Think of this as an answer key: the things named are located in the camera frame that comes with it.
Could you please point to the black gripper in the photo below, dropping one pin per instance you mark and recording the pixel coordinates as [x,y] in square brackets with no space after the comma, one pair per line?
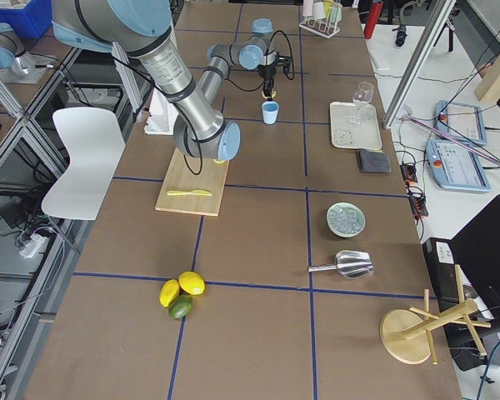
[267,77]

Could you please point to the light blue cup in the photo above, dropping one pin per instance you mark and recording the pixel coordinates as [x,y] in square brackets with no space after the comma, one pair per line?
[270,110]

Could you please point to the white cup rack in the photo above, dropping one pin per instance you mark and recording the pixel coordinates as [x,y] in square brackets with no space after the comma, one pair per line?
[321,17]

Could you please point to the whole yellow lemon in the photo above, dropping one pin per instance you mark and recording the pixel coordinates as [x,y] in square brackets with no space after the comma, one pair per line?
[169,292]
[192,283]

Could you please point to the cream bear tray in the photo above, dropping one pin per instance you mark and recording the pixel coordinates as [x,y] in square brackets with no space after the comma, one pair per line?
[351,128]

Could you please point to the clear wine glass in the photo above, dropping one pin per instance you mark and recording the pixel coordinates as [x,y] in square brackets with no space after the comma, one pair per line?
[363,95]

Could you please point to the wooden cutting board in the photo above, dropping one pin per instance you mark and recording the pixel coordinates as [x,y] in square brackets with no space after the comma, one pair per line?
[187,173]

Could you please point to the grey folded cloth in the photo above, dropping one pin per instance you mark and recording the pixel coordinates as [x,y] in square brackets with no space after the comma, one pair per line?
[373,162]

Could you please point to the yellow plastic knife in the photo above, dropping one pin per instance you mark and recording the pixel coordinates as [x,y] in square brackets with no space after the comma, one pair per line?
[193,192]

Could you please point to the red cylinder bottle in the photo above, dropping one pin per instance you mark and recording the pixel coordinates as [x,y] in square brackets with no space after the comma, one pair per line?
[372,18]

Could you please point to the green bowl of ice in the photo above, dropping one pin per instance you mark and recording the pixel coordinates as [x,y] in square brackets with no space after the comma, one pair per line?
[345,219]

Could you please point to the white plastic chair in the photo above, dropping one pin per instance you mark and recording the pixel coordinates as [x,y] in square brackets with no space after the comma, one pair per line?
[94,143]

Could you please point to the steel ice scoop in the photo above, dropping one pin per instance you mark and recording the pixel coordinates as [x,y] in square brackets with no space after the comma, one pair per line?
[348,264]

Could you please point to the far blue teach pendant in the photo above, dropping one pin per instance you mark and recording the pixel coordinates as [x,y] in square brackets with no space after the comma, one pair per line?
[461,121]

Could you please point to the blue teach pendant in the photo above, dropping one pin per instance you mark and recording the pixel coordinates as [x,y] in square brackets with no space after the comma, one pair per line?
[461,121]
[455,168]

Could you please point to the near blue teach pendant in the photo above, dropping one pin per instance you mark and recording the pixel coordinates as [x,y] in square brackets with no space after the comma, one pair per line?
[455,168]

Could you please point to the green lime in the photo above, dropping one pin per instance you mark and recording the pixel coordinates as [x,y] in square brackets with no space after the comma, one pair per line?
[180,307]

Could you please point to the black computer monitor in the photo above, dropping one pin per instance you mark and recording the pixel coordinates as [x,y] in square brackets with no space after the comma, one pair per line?
[476,248]

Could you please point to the wooden mug tree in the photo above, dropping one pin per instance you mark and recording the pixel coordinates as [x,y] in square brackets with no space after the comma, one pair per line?
[407,333]

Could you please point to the aluminium frame post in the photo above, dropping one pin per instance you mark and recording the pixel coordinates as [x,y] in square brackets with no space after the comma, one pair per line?
[429,35]

